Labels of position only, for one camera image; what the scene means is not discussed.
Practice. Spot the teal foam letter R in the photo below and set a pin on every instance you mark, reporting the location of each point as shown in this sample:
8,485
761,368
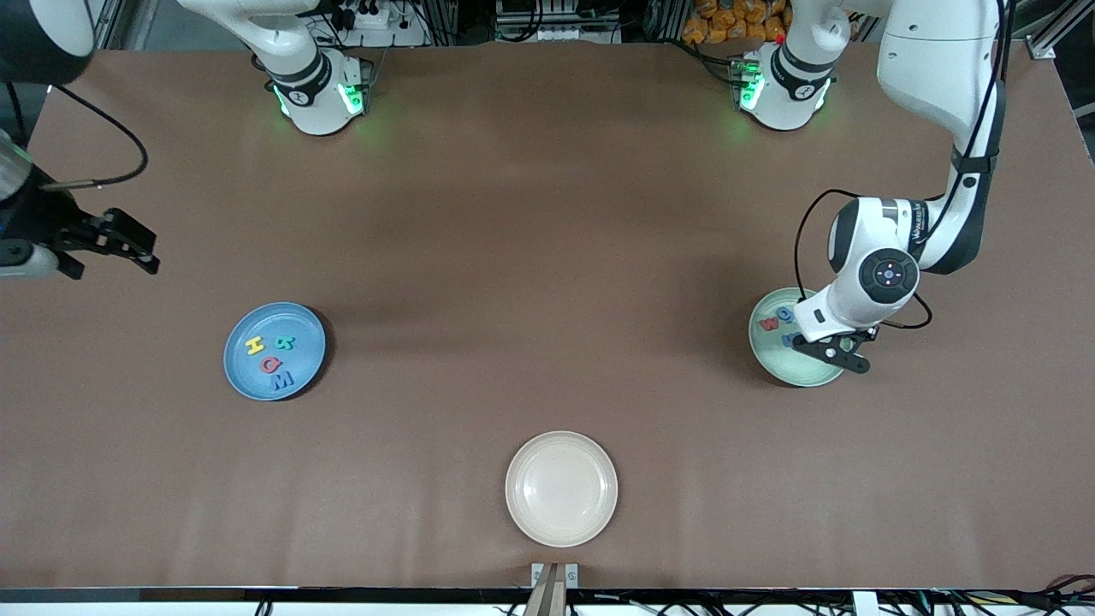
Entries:
285,343

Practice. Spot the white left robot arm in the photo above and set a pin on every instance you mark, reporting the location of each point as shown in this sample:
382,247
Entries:
932,51

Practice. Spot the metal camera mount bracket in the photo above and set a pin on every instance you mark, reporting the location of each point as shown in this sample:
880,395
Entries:
554,582

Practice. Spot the red foam letter Q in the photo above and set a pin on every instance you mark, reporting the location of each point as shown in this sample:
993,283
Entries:
271,364

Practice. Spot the black table edge rail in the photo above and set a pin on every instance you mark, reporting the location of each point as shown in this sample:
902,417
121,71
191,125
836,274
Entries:
171,595

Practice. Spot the brown table cover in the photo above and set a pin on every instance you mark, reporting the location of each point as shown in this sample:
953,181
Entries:
599,257

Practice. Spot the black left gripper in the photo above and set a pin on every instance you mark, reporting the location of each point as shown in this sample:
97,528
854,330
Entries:
874,331

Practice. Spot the green plate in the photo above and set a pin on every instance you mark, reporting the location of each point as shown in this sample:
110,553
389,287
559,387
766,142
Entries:
787,366

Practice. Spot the orange items pile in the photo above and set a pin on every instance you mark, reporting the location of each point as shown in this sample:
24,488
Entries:
727,21

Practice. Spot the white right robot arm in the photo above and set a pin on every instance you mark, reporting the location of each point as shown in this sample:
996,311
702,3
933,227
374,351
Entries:
316,94

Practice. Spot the white power strip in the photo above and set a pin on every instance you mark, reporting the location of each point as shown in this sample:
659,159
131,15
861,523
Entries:
565,32
381,21

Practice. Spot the blue foam letter M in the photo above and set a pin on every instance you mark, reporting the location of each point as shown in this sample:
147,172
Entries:
282,382

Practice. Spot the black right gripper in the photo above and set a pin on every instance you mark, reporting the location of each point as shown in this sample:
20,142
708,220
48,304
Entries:
41,216

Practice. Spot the aluminium frame post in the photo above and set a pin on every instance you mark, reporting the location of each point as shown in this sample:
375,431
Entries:
104,21
1056,26

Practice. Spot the yellow foam capital H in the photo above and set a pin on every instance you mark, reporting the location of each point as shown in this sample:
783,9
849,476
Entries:
255,346

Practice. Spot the blue plate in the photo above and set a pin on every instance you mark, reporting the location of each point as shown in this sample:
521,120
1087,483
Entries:
299,368

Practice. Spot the cream plate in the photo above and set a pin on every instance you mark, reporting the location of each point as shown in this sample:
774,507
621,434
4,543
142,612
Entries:
561,488

